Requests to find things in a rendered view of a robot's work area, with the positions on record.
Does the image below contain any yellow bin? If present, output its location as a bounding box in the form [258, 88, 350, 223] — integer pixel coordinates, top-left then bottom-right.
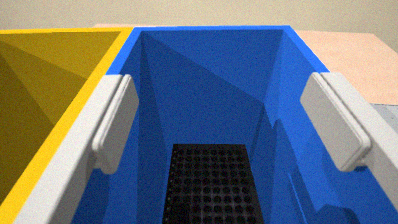
[0, 27, 134, 224]

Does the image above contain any blue open bin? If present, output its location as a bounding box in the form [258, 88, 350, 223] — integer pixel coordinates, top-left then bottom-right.
[70, 25, 398, 224]

